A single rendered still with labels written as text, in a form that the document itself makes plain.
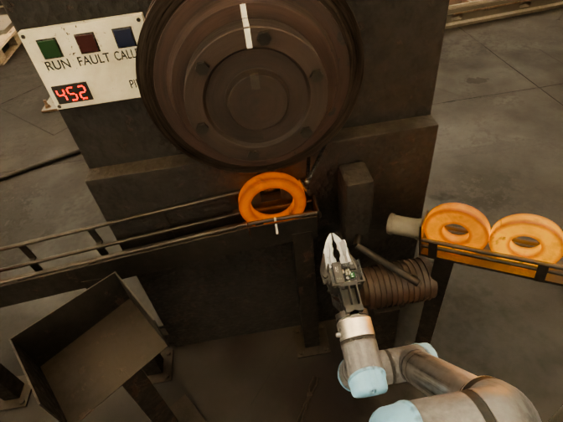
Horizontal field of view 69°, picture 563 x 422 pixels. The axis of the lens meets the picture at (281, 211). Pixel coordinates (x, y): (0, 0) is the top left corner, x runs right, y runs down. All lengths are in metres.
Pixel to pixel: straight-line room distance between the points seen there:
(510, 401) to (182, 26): 0.78
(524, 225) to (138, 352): 0.95
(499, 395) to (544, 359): 1.20
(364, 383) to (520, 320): 1.13
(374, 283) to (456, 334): 0.65
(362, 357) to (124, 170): 0.76
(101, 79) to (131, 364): 0.67
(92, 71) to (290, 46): 0.48
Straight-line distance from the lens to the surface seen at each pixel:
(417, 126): 1.19
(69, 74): 1.08
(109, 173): 1.19
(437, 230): 1.13
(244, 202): 1.10
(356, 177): 1.11
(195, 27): 0.82
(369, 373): 0.87
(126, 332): 1.15
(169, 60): 0.86
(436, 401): 0.63
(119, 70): 1.05
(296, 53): 0.79
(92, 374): 1.14
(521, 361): 1.81
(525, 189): 2.49
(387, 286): 1.22
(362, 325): 0.89
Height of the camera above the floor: 1.50
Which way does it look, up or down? 43 degrees down
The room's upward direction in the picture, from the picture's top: 8 degrees counter-clockwise
